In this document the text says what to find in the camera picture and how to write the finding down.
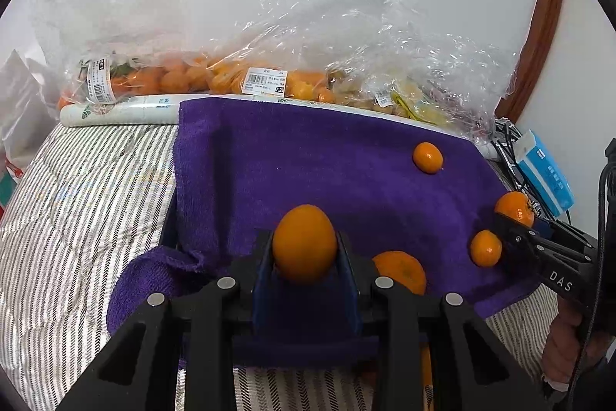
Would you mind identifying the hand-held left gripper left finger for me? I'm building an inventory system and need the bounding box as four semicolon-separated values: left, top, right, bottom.
58;228;276;411

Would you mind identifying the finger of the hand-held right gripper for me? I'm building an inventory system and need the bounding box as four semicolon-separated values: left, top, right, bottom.
533;221;600;251
493;215;592;270

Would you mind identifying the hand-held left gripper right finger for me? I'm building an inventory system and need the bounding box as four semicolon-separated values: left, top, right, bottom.
336;230;549;411

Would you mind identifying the large orange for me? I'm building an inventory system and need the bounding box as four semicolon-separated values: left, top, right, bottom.
495;191;535;229
373;250;427;296
272;205;338;284

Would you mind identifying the person's right hand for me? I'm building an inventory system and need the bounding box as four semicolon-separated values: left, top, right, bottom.
540;310;616;384

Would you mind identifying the blue tissue pack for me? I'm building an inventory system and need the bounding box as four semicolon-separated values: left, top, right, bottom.
512;129;576;219

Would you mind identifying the purple towel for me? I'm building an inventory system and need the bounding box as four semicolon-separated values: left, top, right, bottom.
106;98;544;368

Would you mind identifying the clear bag of yellow fruit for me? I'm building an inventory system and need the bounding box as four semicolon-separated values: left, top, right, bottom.
325;0;518;142

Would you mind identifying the striped bed cover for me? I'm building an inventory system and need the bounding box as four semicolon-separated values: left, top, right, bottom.
0;122;578;411

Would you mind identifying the clear bag of kumquats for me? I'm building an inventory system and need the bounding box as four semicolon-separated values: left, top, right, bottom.
161;0;338;104

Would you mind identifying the white printed roll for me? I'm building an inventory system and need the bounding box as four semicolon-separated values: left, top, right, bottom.
60;92;497;159

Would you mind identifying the clear bag of leafy mandarins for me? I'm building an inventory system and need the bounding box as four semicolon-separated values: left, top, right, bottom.
33;0;167;109

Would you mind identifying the white plastic bag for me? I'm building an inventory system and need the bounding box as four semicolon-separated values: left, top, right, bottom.
0;49;59;154

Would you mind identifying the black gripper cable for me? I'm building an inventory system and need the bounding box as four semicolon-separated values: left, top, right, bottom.
575;136;616;344

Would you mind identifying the brown wooden frame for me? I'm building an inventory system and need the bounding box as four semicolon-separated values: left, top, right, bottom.
495;0;566;124

